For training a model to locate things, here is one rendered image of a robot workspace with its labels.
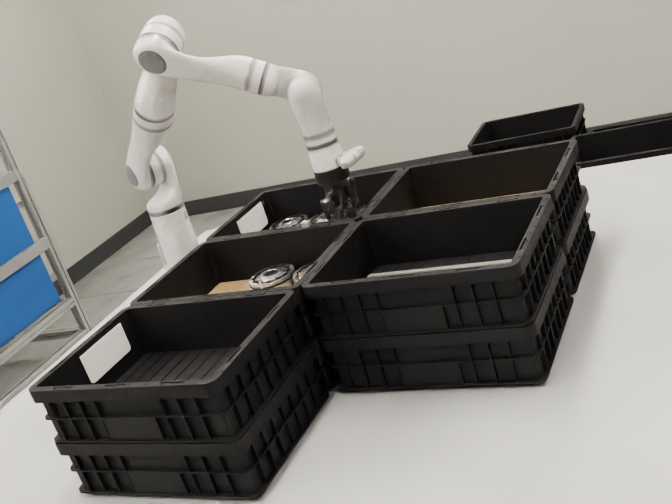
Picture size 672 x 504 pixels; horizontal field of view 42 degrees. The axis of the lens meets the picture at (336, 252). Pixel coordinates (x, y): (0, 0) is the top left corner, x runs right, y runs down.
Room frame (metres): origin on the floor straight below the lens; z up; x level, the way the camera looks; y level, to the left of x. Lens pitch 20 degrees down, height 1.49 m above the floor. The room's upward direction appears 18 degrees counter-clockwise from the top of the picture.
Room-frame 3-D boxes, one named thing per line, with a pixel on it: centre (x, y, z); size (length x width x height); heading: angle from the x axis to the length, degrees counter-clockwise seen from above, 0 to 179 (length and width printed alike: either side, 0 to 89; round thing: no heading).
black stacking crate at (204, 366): (1.39, 0.33, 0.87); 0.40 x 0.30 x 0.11; 60
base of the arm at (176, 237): (2.13, 0.38, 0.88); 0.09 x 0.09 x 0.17; 66
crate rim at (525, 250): (1.45, -0.16, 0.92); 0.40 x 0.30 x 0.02; 60
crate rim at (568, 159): (1.71, -0.31, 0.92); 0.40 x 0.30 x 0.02; 60
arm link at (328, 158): (1.81, -0.06, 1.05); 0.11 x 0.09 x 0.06; 59
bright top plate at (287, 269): (1.72, 0.14, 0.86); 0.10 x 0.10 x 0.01
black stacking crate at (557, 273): (1.45, -0.16, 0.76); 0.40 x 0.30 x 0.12; 60
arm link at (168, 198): (2.13, 0.37, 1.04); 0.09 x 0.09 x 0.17; 32
